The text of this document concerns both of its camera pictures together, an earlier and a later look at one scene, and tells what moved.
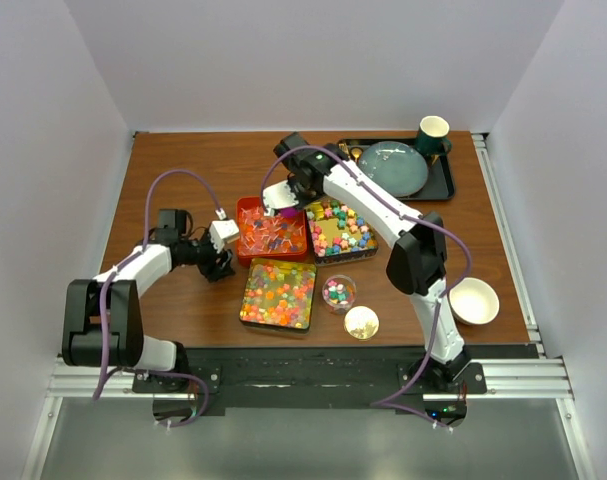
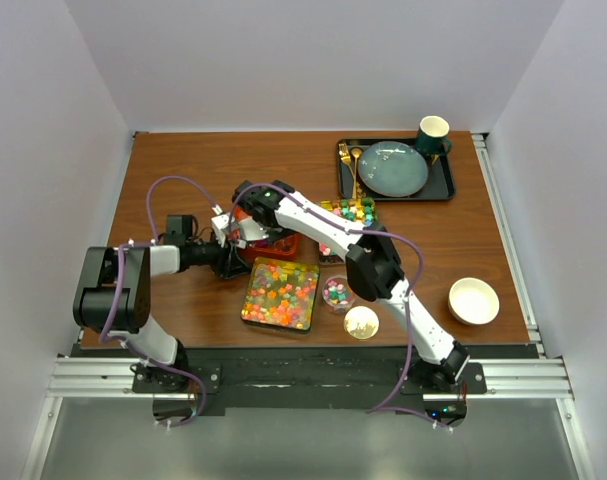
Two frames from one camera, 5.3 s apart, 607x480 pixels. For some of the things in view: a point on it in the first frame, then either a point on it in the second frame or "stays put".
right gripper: x=302 y=202 to x=272 y=237
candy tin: x=279 y=294 stays put
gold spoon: x=356 y=152 stays put
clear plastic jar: x=339 y=294 stays put
